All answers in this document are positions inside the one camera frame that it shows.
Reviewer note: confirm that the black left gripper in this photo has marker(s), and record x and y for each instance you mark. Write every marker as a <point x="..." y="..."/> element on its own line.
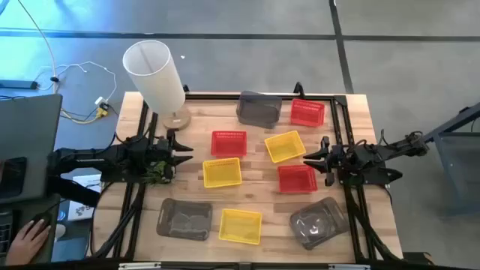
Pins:
<point x="169" y="153"/>

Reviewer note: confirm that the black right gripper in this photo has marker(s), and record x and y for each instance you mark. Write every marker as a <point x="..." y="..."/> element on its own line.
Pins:
<point x="337" y="161"/>

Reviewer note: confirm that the yellow plastic basket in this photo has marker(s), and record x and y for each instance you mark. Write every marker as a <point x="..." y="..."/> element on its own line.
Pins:
<point x="285" y="146"/>
<point x="222" y="172"/>
<point x="240" y="226"/>

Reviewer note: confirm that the red plastic basket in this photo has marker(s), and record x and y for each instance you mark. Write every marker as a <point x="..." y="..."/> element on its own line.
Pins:
<point x="297" y="178"/>
<point x="307" y="112"/>
<point x="228" y="143"/>

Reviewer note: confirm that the grey translucent plastic container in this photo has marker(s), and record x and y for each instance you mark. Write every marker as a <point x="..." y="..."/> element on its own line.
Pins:
<point x="184" y="218"/>
<point x="318" y="222"/>
<point x="258" y="108"/>

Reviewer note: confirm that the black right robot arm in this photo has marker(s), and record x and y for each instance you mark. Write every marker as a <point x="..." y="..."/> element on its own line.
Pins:
<point x="397" y="148"/>

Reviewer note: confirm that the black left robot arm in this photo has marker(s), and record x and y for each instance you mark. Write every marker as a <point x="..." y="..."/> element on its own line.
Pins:
<point x="86" y="159"/>

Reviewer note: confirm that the white shade wooden base lamp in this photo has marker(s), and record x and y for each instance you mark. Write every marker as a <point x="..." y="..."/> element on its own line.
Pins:
<point x="153" y="75"/>

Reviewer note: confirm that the white printed box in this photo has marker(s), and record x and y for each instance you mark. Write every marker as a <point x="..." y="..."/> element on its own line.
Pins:
<point x="84" y="195"/>

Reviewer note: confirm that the blue-grey metal cart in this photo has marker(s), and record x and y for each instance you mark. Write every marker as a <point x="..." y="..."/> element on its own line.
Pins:
<point x="457" y="157"/>

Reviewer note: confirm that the grey laptop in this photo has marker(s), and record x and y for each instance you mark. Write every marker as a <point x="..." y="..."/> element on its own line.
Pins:
<point x="26" y="127"/>

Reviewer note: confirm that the person's hand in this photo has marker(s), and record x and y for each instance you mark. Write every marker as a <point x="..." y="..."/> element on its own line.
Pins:
<point x="26" y="242"/>

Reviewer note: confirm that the black power strip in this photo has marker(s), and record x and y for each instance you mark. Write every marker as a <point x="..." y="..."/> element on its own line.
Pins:
<point x="17" y="84"/>

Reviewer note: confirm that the black keyboard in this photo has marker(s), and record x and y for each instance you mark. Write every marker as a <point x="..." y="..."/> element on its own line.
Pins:
<point x="5" y="234"/>

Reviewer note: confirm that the black metal table frame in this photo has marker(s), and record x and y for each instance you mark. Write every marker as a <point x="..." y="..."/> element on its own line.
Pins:
<point x="217" y="96"/>

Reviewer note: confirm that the silver metal bracket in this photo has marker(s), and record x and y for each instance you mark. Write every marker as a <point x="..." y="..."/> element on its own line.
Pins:
<point x="348" y="267"/>
<point x="138" y="266"/>

